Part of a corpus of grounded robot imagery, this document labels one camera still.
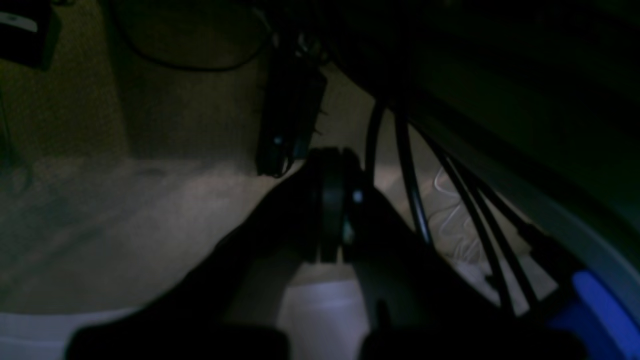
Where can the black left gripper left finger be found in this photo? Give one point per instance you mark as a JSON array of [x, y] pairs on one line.
[[227, 306]]

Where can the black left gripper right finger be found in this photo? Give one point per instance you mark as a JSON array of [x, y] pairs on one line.
[[419, 308]]

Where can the blue plastic box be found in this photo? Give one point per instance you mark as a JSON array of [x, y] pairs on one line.
[[600, 322]]

